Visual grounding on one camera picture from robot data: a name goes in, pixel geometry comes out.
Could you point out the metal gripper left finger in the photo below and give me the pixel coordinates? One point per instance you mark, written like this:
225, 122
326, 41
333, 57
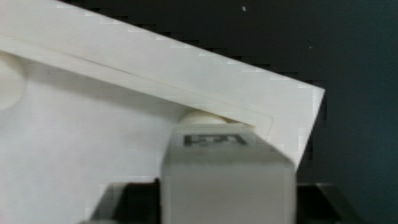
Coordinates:
129, 205

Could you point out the white leg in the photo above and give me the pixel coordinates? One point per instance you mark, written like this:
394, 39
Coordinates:
228, 176

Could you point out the white square tabletop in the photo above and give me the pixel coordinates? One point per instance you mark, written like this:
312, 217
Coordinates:
100, 84

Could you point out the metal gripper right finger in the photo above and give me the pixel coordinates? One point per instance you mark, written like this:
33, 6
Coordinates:
322, 205

